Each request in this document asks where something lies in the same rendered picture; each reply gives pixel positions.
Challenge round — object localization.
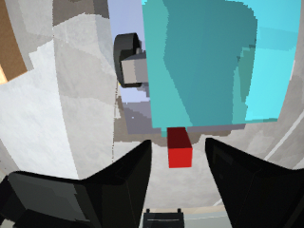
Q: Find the red-headed pin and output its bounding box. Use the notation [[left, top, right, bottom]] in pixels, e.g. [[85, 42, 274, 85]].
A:
[[166, 128, 193, 168]]

